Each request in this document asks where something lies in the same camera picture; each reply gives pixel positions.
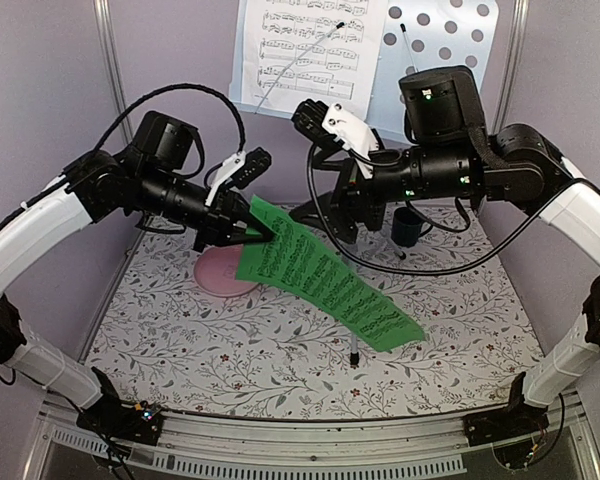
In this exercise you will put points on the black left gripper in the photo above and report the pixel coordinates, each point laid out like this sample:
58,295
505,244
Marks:
225,211

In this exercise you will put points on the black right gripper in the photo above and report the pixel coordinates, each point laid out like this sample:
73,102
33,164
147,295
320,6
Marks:
350,187

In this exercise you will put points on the green sheet music page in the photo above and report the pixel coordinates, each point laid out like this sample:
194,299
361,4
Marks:
297,261

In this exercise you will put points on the white sheet music page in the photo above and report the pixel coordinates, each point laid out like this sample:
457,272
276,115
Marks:
294,50

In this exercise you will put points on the light blue music stand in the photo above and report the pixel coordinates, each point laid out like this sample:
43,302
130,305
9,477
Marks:
418,35

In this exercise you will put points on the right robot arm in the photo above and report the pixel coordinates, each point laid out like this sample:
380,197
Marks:
452,155

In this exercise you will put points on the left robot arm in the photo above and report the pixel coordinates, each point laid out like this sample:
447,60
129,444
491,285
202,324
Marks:
143,178

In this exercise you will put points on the pink plastic plate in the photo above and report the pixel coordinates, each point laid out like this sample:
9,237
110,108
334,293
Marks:
215,273

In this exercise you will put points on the dark blue ceramic mug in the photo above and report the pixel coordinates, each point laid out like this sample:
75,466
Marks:
407,227

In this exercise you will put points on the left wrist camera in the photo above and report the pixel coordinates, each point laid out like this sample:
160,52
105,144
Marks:
237,171

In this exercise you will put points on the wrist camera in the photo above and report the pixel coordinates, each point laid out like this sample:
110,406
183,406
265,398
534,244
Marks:
334,128
237,171

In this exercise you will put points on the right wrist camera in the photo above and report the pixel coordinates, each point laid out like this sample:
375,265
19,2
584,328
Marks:
334,128

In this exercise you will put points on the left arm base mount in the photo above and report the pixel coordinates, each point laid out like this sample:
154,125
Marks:
112,417

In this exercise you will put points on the front aluminium rail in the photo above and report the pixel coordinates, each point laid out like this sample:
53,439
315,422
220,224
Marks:
211,447

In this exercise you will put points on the left aluminium frame post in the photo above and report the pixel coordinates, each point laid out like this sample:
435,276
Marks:
106,38

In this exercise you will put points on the aluminium frame post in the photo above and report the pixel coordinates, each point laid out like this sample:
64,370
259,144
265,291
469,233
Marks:
512,61
106,38

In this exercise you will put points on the right aluminium frame post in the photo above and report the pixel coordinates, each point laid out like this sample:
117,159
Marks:
512,61

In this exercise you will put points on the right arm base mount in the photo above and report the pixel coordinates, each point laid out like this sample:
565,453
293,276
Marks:
516,418

